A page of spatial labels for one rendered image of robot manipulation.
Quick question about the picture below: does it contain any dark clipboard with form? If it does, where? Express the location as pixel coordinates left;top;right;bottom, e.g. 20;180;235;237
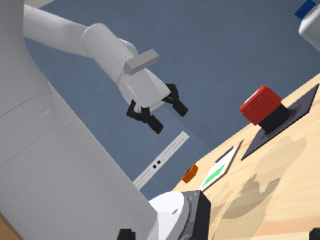
197;138;245;192

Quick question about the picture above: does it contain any orange multimeter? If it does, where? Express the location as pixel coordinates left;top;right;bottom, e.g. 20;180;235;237
182;164;198;184

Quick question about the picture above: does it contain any dark grey flat mat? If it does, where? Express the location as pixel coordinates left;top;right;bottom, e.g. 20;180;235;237
241;83;320;161

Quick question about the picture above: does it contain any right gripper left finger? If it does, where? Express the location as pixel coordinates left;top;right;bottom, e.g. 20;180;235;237
117;229;136;240

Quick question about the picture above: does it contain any white bottle with blue cap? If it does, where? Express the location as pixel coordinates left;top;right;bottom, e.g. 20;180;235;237
294;0;320;51

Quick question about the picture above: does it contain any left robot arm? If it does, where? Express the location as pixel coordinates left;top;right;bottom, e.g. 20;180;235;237
23;5;159;85

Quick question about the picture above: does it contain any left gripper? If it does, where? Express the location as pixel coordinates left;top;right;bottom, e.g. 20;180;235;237
118;68;188;134

